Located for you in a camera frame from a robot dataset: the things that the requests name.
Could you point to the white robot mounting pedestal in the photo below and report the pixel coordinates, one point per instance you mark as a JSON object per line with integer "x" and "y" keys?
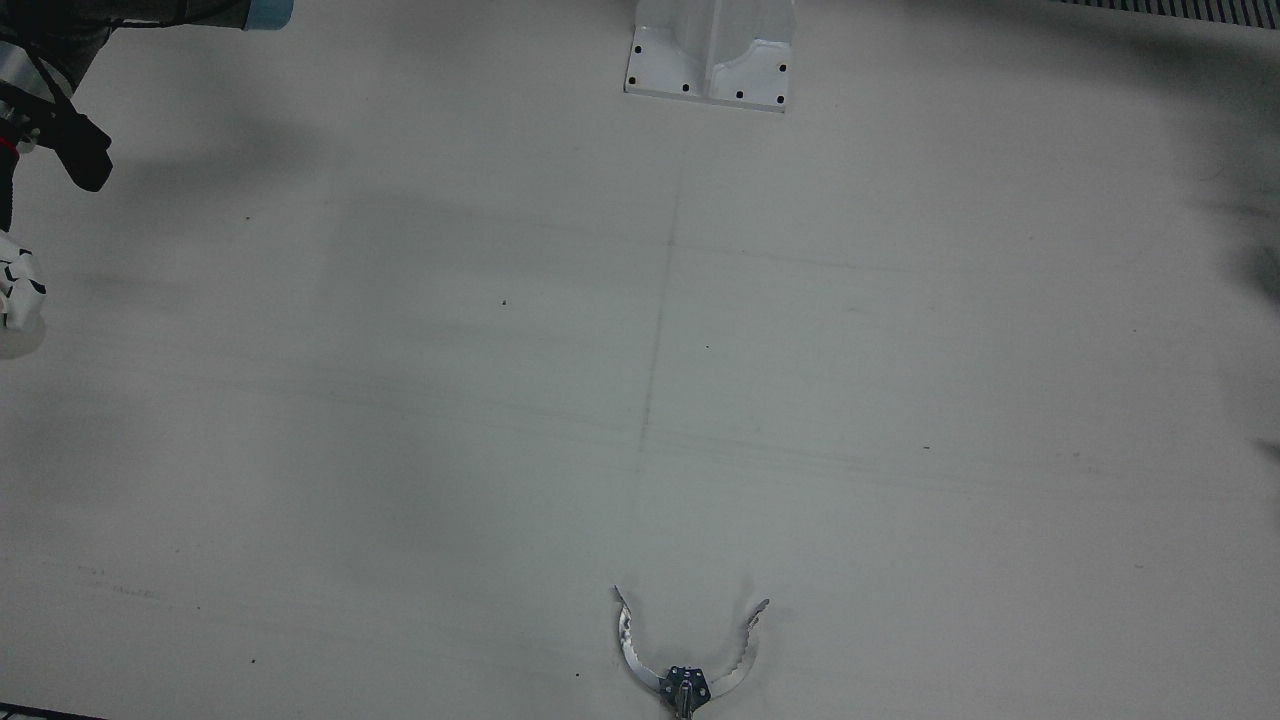
{"x": 710, "y": 50}

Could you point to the metal reacher claw tool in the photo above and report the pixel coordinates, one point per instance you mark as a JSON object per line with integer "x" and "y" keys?
{"x": 685, "y": 688}

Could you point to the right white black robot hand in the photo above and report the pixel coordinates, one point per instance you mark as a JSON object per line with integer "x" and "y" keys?
{"x": 15, "y": 285}

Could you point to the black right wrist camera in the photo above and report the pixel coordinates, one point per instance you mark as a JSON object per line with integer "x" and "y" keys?
{"x": 85, "y": 160}

